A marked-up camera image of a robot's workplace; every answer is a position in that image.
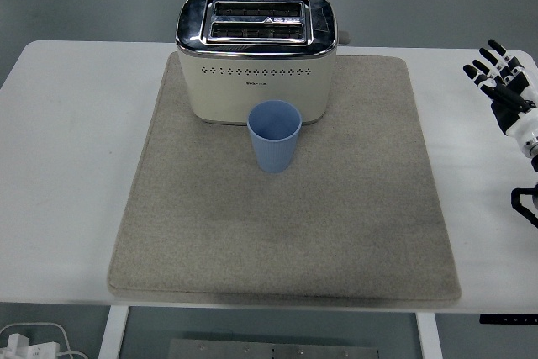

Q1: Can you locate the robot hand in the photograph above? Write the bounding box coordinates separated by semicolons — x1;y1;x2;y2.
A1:
462;39;538;146

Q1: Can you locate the blue ribbed plastic cup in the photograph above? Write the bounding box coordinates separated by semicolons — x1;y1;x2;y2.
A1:
246;99;303;174

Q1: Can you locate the black table control panel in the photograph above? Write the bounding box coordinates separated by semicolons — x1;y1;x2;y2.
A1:
479;314;538;325

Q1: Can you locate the white table leg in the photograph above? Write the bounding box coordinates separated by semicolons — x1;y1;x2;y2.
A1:
97;305;131;359
414;312;443;359

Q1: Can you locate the beige felt mat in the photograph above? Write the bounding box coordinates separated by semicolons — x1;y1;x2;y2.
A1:
107;52;462;308

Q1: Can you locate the cream and chrome toaster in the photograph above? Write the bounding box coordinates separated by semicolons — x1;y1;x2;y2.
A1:
175;0;351;127

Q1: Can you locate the grey metal plate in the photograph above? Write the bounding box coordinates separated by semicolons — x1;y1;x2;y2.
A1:
166;338;382;359

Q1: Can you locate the white power strip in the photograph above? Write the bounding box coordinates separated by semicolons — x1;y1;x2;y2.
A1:
0;332;60;359

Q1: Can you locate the white cable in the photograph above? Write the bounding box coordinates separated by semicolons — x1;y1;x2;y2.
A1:
0;322;89;359

